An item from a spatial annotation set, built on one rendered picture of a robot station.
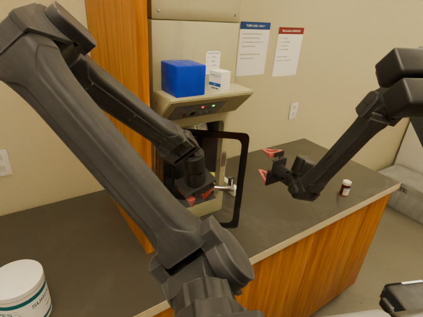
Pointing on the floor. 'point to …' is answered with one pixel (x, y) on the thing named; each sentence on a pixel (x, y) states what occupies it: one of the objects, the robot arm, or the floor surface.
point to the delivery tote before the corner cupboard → (406, 191)
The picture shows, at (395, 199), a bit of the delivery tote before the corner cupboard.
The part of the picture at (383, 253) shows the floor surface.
